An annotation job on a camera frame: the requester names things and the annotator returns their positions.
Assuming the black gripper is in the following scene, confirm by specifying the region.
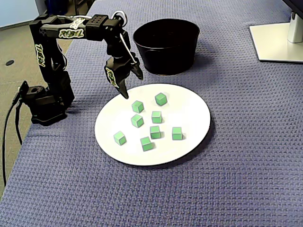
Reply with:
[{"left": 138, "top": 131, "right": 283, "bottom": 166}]
[{"left": 104, "top": 46, "right": 144, "bottom": 99}]

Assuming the green cube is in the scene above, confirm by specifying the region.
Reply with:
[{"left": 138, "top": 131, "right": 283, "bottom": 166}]
[
  {"left": 130, "top": 114, "right": 144, "bottom": 128},
  {"left": 149, "top": 125, "right": 161, "bottom": 140},
  {"left": 151, "top": 111, "right": 163, "bottom": 124},
  {"left": 140, "top": 137, "right": 153, "bottom": 152},
  {"left": 113, "top": 131, "right": 127, "bottom": 146},
  {"left": 154, "top": 92, "right": 168, "bottom": 106},
  {"left": 171, "top": 126, "right": 183, "bottom": 141},
  {"left": 131, "top": 100, "right": 145, "bottom": 114}
]

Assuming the white round plate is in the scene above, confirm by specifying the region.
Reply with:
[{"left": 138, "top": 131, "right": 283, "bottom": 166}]
[{"left": 94, "top": 83, "right": 212, "bottom": 166}]

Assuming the black round bowl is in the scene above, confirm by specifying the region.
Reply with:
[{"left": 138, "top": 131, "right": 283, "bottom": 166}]
[{"left": 133, "top": 18, "right": 200, "bottom": 76}]

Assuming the dark chair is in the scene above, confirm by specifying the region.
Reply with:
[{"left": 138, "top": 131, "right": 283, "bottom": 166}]
[{"left": 73, "top": 0, "right": 95, "bottom": 26}]

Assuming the blue bin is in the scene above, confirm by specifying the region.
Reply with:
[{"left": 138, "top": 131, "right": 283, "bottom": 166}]
[{"left": 44, "top": 0, "right": 70, "bottom": 17}]

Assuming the black controller board holder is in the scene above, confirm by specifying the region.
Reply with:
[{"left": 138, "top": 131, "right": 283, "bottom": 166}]
[{"left": 17, "top": 80, "right": 30, "bottom": 101}]

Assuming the blue textured table cloth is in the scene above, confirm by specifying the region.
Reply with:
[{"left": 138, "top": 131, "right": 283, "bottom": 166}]
[{"left": 0, "top": 0, "right": 303, "bottom": 227}]

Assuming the white monitor stand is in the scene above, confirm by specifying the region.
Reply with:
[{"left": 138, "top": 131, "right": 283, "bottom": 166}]
[{"left": 249, "top": 10, "right": 303, "bottom": 63}]

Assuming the black monitor screen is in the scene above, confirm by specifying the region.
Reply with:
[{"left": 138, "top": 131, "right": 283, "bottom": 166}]
[{"left": 281, "top": 0, "right": 303, "bottom": 14}]

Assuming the white red servo wire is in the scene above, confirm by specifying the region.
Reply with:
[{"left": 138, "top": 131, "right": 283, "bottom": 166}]
[
  {"left": 119, "top": 33, "right": 138, "bottom": 65},
  {"left": 56, "top": 14, "right": 93, "bottom": 21},
  {"left": 111, "top": 10, "right": 128, "bottom": 26}
]

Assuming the short black cable with plug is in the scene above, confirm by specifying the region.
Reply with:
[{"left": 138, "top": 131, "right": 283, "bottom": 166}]
[{"left": 14, "top": 99, "right": 24, "bottom": 145}]

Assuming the long black cable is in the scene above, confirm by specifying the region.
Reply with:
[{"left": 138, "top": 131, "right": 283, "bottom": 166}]
[{"left": 1, "top": 93, "right": 21, "bottom": 188}]

